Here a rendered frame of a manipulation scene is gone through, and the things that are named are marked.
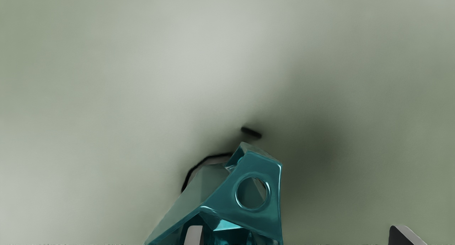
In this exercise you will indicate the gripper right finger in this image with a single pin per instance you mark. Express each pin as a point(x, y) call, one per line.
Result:
point(403, 237)

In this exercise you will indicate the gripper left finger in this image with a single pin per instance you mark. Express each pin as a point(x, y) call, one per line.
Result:
point(194, 235)

